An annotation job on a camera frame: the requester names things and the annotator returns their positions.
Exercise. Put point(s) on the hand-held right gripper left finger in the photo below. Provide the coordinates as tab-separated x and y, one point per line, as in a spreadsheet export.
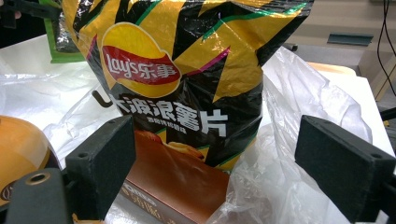
99	168

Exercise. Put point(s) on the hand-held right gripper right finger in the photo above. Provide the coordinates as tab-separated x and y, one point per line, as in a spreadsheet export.
345	168

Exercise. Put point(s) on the green snack packet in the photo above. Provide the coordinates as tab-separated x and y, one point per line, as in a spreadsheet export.
62	46

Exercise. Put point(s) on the brown cardboard box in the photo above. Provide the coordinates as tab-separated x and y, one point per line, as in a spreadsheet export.
174	183

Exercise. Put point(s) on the orange juice bottle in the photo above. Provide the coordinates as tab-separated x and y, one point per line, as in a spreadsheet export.
21	149

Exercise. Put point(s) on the clear plastic shopping bag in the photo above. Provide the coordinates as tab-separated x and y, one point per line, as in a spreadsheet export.
295	102

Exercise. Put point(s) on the black and yellow chips bag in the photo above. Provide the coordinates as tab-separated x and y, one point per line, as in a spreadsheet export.
193	77

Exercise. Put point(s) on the beige wooden desk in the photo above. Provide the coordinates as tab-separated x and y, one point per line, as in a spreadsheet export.
336	21

